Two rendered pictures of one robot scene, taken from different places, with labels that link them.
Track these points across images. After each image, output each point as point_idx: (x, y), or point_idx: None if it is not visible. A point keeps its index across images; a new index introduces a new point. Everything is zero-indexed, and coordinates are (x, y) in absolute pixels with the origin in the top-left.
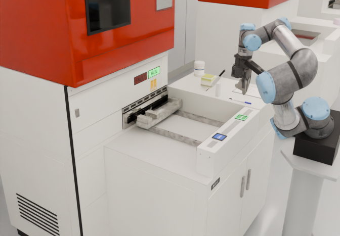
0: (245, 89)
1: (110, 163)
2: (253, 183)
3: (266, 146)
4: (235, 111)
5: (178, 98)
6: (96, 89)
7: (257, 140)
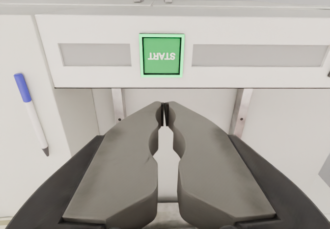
0: (206, 120)
1: None
2: (106, 0)
3: (27, 1)
4: (74, 106)
5: None
6: None
7: (78, 6)
